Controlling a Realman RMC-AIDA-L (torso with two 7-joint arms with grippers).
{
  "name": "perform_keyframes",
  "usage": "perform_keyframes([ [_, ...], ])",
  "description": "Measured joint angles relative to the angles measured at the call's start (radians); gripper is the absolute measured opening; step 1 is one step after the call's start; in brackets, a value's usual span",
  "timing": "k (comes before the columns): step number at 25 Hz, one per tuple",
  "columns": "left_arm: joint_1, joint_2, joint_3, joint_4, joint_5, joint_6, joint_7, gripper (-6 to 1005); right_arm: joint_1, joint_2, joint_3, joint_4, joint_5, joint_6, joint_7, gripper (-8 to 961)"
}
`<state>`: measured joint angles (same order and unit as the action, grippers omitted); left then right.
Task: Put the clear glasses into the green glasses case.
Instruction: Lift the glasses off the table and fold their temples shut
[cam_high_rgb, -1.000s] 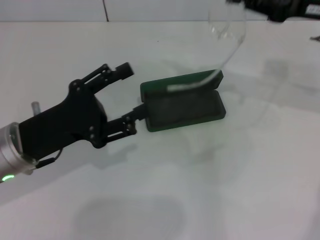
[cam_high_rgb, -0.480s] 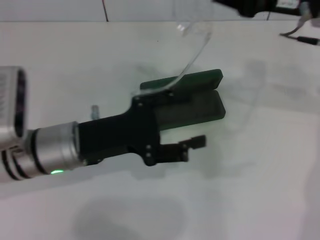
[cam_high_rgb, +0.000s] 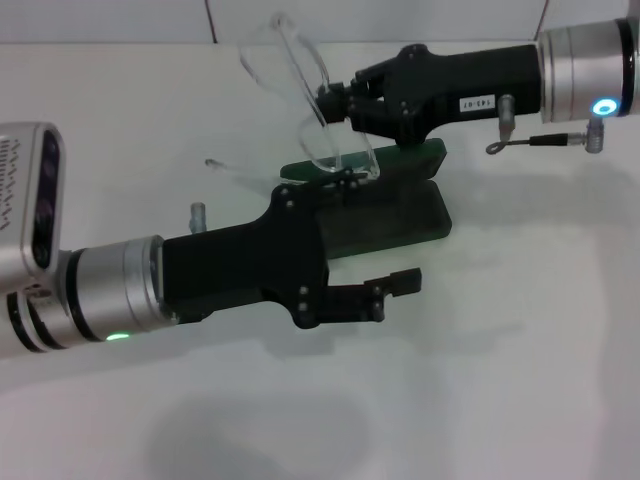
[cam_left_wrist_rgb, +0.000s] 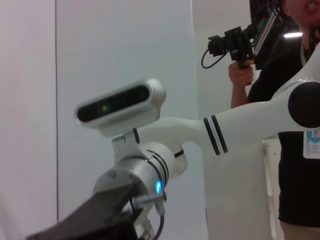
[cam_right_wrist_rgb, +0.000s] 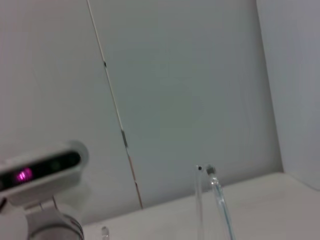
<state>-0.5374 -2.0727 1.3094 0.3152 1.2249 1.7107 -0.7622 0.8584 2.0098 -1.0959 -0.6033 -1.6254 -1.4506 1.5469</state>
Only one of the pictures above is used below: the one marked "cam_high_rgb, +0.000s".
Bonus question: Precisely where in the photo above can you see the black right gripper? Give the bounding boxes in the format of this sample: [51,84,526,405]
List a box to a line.
[316,43,544,146]

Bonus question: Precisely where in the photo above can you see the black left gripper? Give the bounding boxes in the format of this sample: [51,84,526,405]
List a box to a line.
[162,169,422,331]

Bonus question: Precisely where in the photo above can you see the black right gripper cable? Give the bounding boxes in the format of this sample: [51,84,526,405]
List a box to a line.
[484,117,607,156]

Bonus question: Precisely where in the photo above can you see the clear white glasses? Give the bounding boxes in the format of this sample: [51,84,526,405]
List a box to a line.
[204,14,381,189]

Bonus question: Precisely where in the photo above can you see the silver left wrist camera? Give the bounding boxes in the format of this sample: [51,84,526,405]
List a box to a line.
[0,122,69,289]

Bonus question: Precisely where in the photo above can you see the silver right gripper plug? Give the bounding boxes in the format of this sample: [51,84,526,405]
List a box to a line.
[497,93,516,141]

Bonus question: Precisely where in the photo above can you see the green glasses case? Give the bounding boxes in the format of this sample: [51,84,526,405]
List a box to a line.
[278,137,453,261]

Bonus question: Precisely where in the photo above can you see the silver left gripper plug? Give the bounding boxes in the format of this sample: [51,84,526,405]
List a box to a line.
[189,202,209,234]

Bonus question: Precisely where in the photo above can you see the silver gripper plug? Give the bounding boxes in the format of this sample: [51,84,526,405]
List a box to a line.
[497,93,516,141]
[189,202,209,234]

